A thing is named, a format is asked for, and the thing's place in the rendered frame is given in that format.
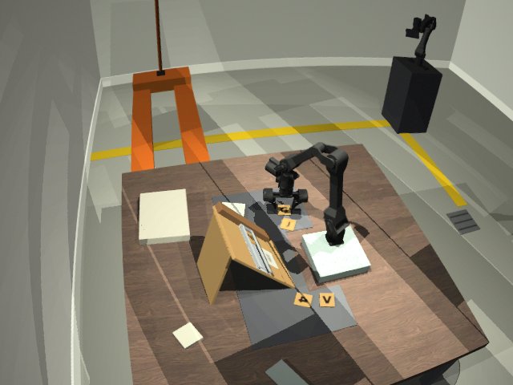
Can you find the cream flat rectangular block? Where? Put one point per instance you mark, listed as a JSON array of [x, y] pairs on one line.
[[163, 217]]

